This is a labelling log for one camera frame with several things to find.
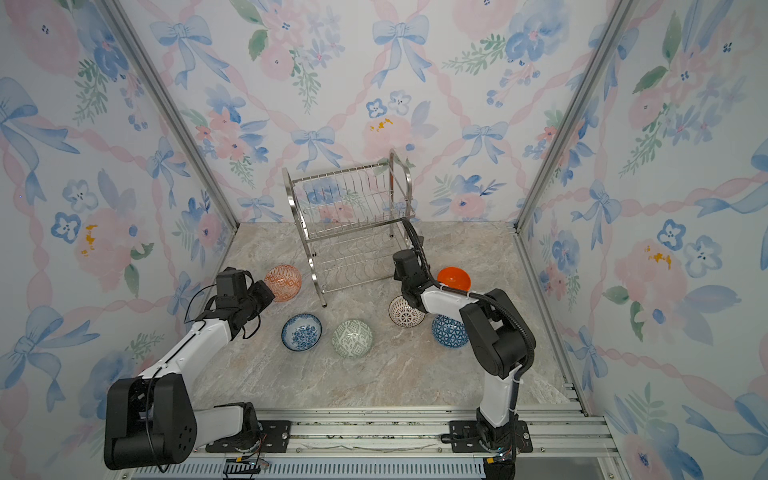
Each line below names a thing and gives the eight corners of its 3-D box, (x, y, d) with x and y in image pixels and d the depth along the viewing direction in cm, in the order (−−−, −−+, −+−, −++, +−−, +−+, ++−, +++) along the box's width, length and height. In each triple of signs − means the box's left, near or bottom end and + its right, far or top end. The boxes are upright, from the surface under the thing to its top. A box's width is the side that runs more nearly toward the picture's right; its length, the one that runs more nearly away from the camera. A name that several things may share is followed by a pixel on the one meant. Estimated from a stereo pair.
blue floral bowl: (282, 352, 90) (277, 346, 86) (289, 320, 96) (285, 313, 93) (320, 352, 90) (317, 346, 86) (325, 320, 96) (322, 313, 93)
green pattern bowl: (332, 358, 88) (330, 352, 84) (336, 326, 95) (334, 319, 91) (371, 358, 88) (371, 352, 85) (373, 326, 95) (372, 319, 91)
